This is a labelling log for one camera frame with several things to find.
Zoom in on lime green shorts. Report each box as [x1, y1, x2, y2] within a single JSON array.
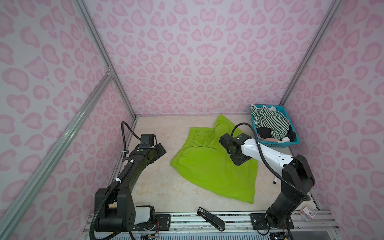
[[170, 115, 259, 204]]

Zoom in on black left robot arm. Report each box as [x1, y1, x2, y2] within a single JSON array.
[[91, 143, 167, 234]]

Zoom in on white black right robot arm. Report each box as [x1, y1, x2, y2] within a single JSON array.
[[219, 134, 316, 229]]

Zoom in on teal plastic laundry basket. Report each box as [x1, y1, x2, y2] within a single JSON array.
[[250, 105, 300, 148]]

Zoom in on black garment in basket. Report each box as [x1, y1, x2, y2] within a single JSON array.
[[257, 126, 297, 144]]

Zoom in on pink garment in basket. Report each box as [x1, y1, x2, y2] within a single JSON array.
[[258, 136, 281, 143]]

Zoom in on green white striped shirt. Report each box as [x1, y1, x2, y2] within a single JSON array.
[[250, 105, 290, 139]]

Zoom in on black stapler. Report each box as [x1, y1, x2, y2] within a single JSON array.
[[197, 207, 226, 232]]

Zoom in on small white red box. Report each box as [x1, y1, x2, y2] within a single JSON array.
[[300, 206, 316, 222]]

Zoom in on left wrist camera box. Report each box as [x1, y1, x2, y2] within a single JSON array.
[[139, 134, 157, 150]]

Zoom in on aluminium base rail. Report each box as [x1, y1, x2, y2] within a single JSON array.
[[80, 209, 343, 240]]

